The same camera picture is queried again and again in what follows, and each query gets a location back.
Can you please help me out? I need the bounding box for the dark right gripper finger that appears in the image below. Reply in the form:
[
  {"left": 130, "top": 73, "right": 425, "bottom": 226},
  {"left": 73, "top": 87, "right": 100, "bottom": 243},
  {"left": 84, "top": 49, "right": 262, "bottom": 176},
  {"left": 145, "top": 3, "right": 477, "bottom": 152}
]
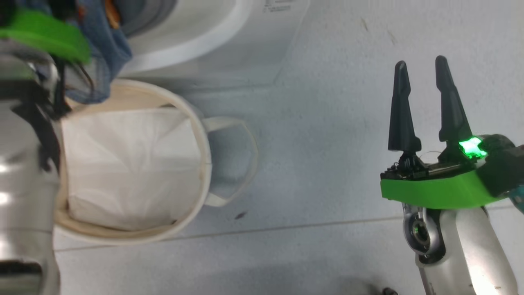
[
  {"left": 435, "top": 55, "right": 474, "bottom": 163},
  {"left": 387, "top": 60, "right": 422, "bottom": 167}
]

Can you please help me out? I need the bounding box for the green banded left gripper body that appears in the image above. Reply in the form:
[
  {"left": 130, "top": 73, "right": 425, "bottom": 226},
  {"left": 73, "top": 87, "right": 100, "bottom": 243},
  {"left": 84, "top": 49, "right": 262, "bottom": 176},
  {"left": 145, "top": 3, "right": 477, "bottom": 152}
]
[{"left": 0, "top": 9, "right": 91, "bottom": 64}]

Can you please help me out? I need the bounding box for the cream fabric laundry basket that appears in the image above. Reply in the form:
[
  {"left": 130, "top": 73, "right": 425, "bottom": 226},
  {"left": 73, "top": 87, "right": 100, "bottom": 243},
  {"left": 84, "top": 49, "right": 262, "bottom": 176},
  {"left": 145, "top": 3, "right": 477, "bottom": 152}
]
[{"left": 53, "top": 78, "right": 259, "bottom": 246}]

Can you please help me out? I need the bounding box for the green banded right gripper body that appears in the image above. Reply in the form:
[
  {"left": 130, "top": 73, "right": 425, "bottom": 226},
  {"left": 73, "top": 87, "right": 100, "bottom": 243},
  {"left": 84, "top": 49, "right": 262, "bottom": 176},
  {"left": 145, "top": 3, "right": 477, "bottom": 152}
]
[{"left": 380, "top": 159, "right": 508, "bottom": 210}]

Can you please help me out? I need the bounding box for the white front-load washing machine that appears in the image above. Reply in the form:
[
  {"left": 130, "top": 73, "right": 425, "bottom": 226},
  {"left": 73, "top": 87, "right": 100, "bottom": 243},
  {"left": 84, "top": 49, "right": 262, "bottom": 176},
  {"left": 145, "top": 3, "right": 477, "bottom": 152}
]
[{"left": 117, "top": 0, "right": 312, "bottom": 89}]

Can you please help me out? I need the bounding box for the cream blue cartoon print garment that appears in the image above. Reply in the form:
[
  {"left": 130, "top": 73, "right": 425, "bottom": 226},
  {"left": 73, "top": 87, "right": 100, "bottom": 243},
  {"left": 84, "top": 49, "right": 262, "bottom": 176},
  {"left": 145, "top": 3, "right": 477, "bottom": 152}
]
[{"left": 25, "top": 0, "right": 133, "bottom": 104}]

